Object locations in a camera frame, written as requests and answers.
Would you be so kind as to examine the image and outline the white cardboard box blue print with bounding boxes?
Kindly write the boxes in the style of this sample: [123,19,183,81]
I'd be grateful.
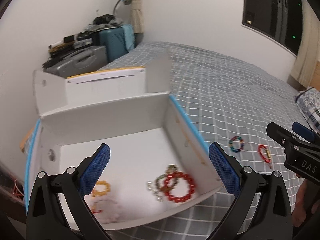
[24,52,222,230]

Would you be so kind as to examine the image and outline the grey suitcase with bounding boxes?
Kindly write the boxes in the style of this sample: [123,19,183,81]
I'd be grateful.
[44,46,107,78]

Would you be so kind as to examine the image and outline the teal cloth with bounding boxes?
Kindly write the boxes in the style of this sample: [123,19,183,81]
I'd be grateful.
[121,24,135,52]

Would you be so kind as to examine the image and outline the beige curtain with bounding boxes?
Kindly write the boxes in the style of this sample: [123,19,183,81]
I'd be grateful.
[130,0,144,34]
[291,9,319,87]

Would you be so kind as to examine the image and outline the brown wooden bead bracelet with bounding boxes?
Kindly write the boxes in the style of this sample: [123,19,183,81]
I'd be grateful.
[154,164,180,196]

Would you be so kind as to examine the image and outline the multicolour glass bead bracelet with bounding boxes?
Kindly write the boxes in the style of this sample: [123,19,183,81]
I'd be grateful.
[228,135,245,153]

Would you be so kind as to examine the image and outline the blue plaid pillow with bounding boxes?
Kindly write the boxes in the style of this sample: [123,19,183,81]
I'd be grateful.
[295,87,320,133]

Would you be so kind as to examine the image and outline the blue desk lamp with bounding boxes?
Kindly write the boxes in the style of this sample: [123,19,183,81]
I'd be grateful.
[112,0,133,18]

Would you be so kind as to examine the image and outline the red string bracelet gold charm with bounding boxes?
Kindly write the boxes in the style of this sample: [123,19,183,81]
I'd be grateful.
[258,144,272,169]

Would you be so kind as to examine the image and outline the red cord bracelet gold tube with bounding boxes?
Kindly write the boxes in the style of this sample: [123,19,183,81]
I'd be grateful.
[90,199,103,214]

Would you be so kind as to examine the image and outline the red large bead bracelet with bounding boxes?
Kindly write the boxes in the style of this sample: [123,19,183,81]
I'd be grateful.
[163,171,196,203]

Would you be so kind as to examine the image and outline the right beige curtain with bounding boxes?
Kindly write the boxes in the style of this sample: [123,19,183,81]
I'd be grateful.
[291,9,319,87]

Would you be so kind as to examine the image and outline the grey checked bed sheet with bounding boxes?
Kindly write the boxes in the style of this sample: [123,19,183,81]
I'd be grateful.
[96,41,320,240]

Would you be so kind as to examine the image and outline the black clutter pile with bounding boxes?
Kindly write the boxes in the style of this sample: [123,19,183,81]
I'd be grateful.
[85,14,123,31]

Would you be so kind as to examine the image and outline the left beige curtain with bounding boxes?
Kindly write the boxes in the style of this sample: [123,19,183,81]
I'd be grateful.
[130,0,144,34]

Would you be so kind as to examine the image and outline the dark window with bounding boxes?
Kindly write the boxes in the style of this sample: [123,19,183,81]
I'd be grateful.
[242,0,303,55]

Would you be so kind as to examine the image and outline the teal suitcase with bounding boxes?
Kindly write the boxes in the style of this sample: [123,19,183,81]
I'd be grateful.
[99,27,128,63]

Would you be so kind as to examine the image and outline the silver pearl bead bracelet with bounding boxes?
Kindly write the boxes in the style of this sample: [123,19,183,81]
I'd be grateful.
[146,180,164,202]

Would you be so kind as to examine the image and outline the yellow amber bead bracelet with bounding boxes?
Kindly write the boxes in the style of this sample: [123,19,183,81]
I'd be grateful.
[90,180,111,197]

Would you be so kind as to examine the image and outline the person's right hand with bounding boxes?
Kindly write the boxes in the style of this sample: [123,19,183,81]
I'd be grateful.
[292,179,308,227]

